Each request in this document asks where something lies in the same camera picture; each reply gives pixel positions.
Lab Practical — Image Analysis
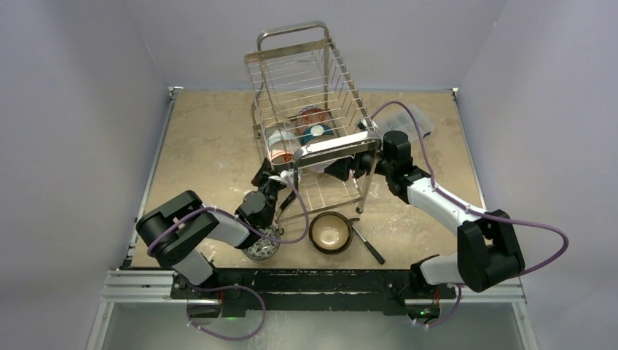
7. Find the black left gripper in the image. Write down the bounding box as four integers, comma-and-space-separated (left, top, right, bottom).
251, 157, 286, 226

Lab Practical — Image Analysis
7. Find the orange floral patterned bowl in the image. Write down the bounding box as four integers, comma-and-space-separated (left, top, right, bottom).
269, 149, 294, 165

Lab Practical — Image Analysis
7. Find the stainless steel dish rack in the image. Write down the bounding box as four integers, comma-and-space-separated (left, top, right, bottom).
244, 20, 381, 228

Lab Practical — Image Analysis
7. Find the white and teal bowl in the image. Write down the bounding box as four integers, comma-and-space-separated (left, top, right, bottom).
300, 124, 335, 145

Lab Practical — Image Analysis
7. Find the black and white patterned bowl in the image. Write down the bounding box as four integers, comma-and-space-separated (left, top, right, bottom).
242, 225, 281, 261

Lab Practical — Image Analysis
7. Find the white bowl with red rim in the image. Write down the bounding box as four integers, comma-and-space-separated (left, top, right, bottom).
308, 160, 336, 174

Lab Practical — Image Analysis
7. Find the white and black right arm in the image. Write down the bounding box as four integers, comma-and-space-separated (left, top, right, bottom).
375, 131, 525, 297

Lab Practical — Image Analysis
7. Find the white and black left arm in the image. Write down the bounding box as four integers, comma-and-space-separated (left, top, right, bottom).
136, 163, 287, 298

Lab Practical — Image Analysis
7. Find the dark brown glazed bowl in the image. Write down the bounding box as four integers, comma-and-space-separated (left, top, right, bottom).
308, 211, 353, 255

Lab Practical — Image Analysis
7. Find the clear plastic compartment box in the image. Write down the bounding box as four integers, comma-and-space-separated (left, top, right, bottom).
372, 104, 435, 142

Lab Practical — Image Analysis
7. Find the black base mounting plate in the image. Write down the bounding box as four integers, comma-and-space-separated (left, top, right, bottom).
171, 268, 456, 317

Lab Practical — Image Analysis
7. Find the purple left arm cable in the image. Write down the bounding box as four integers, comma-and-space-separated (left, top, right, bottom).
146, 171, 311, 342

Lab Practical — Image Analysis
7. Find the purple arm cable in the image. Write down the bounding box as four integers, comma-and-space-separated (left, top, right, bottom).
370, 100, 570, 330
146, 171, 311, 342

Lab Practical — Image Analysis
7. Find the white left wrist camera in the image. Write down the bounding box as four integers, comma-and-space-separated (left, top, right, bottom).
268, 170, 296, 187

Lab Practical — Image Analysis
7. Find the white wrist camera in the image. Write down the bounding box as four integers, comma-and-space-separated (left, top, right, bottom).
268, 170, 296, 187
356, 118, 378, 132

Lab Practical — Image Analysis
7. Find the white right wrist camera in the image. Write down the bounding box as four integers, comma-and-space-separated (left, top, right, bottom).
356, 118, 378, 132

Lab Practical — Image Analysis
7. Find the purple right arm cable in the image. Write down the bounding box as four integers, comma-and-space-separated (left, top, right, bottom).
370, 100, 570, 330

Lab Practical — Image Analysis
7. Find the black-handled claw hammer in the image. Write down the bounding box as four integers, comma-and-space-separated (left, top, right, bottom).
348, 218, 386, 265

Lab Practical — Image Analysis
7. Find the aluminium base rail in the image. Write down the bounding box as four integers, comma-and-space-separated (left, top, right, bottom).
87, 89, 540, 349

